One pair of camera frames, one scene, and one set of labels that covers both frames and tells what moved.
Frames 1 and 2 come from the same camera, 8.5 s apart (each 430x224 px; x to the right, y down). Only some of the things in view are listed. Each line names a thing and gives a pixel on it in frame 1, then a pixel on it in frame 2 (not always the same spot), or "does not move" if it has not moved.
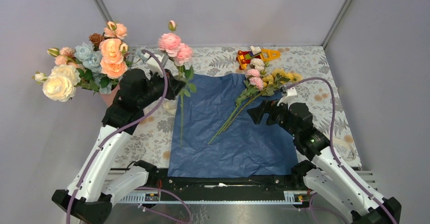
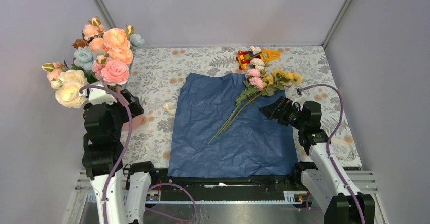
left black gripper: x=174 y=85 to x=136 y=107
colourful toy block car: x=244 y=57 does not move
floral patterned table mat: x=317 y=94 does not move
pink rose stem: x=181 y=54 to x=116 y=88
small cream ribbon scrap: x=170 y=106 does not move
